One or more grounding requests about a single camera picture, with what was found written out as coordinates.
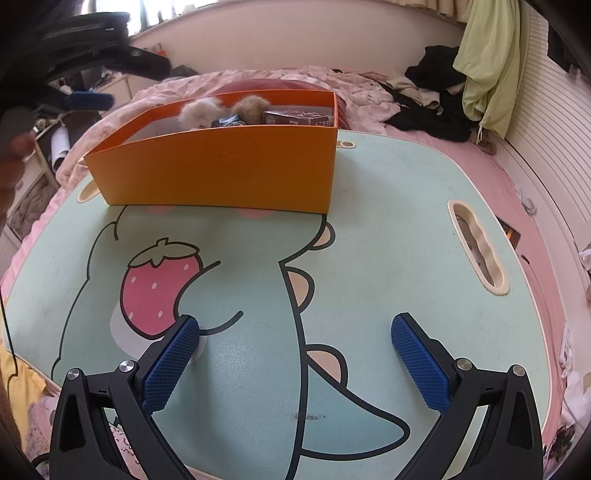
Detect brown card box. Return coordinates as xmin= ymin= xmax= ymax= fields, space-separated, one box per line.
xmin=263 ymin=109 xmax=334 ymax=126

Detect red pillow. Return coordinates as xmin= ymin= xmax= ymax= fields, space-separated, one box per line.
xmin=217 ymin=78 xmax=352 ymax=132

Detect beige curtain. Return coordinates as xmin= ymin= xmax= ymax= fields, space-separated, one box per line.
xmin=450 ymin=0 xmax=476 ymax=24

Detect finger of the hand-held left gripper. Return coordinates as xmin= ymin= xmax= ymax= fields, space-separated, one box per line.
xmin=39 ymin=91 xmax=115 ymax=114
xmin=104 ymin=45 xmax=172 ymax=80

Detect orange cardboard box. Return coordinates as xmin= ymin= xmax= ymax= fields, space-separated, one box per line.
xmin=84 ymin=90 xmax=340 ymax=215

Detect beige crumpled clothes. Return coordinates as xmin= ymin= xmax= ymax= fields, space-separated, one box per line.
xmin=385 ymin=76 xmax=444 ymax=112

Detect yellow cloth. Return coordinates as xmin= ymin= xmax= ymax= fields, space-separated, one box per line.
xmin=0 ymin=346 xmax=47 ymax=444

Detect black clothes pile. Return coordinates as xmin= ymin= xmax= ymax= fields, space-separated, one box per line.
xmin=388 ymin=45 xmax=476 ymax=143

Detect light green hanging cloth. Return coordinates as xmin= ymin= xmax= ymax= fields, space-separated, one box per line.
xmin=452 ymin=0 xmax=522 ymax=139

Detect green cartoon desktop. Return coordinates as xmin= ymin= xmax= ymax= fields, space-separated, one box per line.
xmin=0 ymin=129 xmax=555 ymax=480

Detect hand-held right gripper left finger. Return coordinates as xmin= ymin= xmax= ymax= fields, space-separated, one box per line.
xmin=48 ymin=315 xmax=201 ymax=480

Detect rolled white paper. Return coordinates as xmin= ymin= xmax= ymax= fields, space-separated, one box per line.
xmin=50 ymin=126 xmax=71 ymax=169

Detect pink floral quilt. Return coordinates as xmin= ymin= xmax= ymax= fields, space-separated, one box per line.
xmin=55 ymin=65 xmax=402 ymax=185

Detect small white drawer cabinet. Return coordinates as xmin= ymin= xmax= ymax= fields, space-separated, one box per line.
xmin=99 ymin=74 xmax=139 ymax=107

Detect person's left hand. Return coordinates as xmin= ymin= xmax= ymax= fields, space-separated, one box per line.
xmin=0 ymin=131 xmax=36 ymax=222

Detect dark picture tablet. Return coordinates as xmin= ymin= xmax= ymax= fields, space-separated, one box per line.
xmin=496 ymin=216 xmax=523 ymax=250

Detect white fluffy scrunchie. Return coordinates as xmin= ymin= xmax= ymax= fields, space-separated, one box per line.
xmin=179 ymin=98 xmax=223 ymax=129

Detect brown fluffy scrunchie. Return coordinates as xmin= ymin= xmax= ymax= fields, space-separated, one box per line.
xmin=231 ymin=95 xmax=273 ymax=124

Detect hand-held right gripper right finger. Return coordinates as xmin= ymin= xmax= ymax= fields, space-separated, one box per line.
xmin=390 ymin=312 xmax=543 ymax=480

